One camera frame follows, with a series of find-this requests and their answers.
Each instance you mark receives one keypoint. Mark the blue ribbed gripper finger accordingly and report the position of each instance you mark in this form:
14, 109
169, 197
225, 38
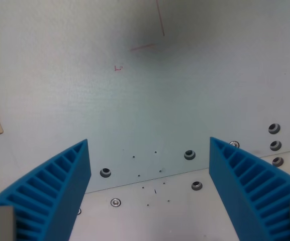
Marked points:
66, 180
231, 180

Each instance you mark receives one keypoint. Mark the silver screw head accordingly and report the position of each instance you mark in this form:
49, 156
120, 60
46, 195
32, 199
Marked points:
234, 143
79, 211
115, 202

